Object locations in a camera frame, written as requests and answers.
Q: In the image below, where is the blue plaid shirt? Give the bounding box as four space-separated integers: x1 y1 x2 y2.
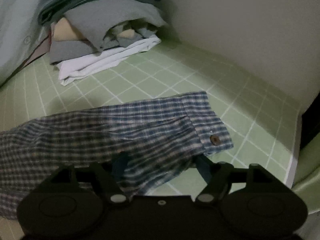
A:
1 91 233 220

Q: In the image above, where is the white folded garment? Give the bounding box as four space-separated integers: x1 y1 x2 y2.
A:
57 35 161 86

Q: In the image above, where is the cream folded garment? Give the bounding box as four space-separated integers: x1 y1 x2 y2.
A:
52 17 135 41

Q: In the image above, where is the grey folded sweater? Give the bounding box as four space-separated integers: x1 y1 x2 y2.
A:
49 0 166 63

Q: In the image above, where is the light teal fabric storage bag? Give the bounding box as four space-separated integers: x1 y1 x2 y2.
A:
1 0 48 83

